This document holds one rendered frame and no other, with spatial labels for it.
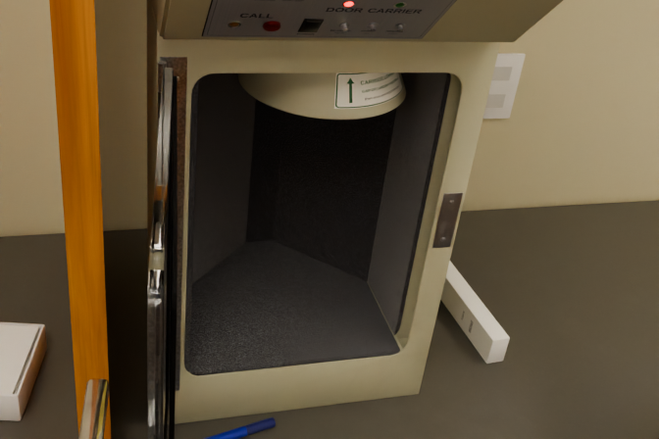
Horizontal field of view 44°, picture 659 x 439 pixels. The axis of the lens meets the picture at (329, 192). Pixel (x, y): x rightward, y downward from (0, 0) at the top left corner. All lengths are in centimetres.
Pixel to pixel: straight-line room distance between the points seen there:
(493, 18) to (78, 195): 37
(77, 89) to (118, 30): 55
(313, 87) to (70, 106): 25
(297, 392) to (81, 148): 45
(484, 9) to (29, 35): 67
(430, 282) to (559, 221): 57
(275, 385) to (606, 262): 64
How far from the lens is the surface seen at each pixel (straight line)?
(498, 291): 124
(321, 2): 63
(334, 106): 78
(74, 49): 61
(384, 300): 101
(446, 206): 86
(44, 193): 127
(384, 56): 75
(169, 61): 71
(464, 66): 79
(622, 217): 153
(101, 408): 62
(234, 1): 61
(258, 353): 94
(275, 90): 79
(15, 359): 101
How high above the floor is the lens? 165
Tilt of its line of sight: 31 degrees down
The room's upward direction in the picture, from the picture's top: 7 degrees clockwise
